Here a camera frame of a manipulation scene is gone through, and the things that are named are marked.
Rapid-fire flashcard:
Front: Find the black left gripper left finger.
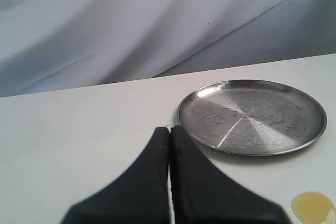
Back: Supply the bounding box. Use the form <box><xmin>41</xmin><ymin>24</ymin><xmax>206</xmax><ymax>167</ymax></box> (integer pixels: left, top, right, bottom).
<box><xmin>61</xmin><ymin>127</ymin><xmax>170</xmax><ymax>223</ymax></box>

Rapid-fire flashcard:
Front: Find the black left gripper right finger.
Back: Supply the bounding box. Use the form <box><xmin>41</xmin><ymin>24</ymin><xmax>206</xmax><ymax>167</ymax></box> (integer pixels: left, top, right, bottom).
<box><xmin>170</xmin><ymin>126</ymin><xmax>290</xmax><ymax>223</ymax></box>

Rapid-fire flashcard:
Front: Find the small yellow round object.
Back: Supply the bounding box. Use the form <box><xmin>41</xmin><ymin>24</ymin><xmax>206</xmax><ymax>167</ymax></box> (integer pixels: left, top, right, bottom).
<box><xmin>291</xmin><ymin>191</ymin><xmax>335</xmax><ymax>224</ymax></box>

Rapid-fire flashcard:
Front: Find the round steel plate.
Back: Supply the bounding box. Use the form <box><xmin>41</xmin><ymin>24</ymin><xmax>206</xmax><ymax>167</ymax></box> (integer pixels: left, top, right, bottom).
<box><xmin>176</xmin><ymin>80</ymin><xmax>327</xmax><ymax>156</ymax></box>

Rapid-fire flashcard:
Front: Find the grey backdrop cloth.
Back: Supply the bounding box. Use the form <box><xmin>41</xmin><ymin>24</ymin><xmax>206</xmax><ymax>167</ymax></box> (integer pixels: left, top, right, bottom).
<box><xmin>1</xmin><ymin>0</ymin><xmax>335</xmax><ymax>97</ymax></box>

